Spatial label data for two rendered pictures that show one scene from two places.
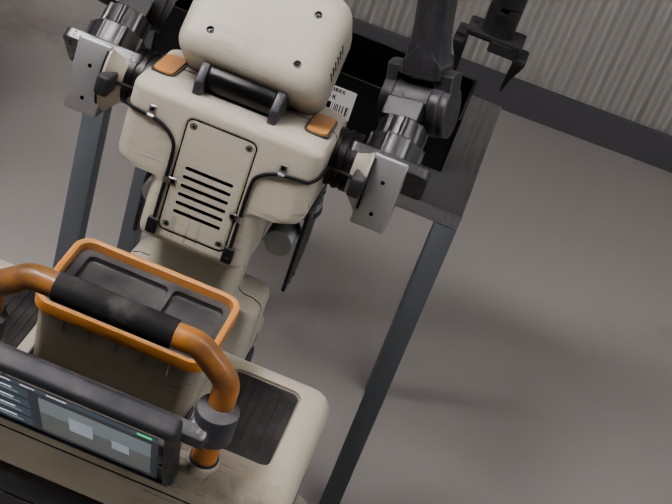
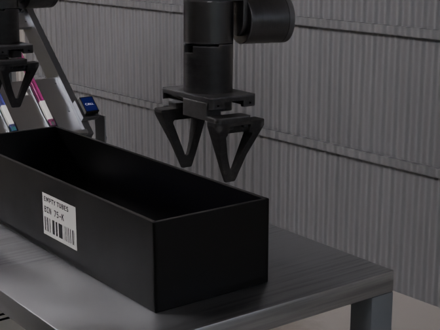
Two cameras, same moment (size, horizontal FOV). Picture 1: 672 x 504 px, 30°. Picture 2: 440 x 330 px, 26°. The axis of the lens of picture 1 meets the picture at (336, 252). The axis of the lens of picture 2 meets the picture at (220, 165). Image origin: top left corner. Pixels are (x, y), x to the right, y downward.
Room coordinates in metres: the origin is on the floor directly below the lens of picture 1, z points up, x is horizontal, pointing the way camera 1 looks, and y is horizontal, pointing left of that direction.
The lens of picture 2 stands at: (1.33, -0.97, 1.24)
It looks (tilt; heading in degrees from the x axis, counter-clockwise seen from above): 14 degrees down; 49
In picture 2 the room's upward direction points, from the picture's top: straight up
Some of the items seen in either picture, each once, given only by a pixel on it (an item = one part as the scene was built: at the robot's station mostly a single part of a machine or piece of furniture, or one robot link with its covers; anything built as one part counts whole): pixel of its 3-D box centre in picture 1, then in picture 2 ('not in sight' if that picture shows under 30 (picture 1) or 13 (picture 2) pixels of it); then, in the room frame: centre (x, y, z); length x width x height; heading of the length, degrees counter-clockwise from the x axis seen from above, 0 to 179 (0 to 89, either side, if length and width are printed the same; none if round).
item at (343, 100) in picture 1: (315, 68); (96, 201); (2.06, 0.15, 0.86); 0.57 x 0.17 x 0.11; 86
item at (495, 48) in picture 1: (502, 64); (222, 139); (2.03, -0.16, 1.00); 0.07 x 0.07 x 0.09; 86
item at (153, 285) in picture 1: (132, 331); not in sight; (1.20, 0.21, 0.87); 0.23 x 0.15 x 0.11; 86
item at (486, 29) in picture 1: (500, 22); (207, 74); (2.03, -0.13, 1.08); 0.10 x 0.07 x 0.07; 86
